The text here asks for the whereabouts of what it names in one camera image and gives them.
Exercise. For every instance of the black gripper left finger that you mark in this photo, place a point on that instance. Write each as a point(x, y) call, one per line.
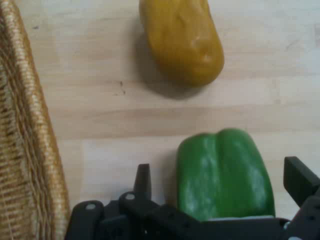
point(143, 180)

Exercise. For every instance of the green toy bell pepper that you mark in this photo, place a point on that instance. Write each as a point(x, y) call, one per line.
point(222, 175)

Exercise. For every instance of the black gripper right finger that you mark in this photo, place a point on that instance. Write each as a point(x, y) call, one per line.
point(300, 182)

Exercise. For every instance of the woven wicker basket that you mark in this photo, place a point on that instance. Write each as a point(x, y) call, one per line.
point(22, 140)

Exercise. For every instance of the yellow toy potato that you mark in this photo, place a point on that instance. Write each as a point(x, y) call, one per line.
point(182, 42)

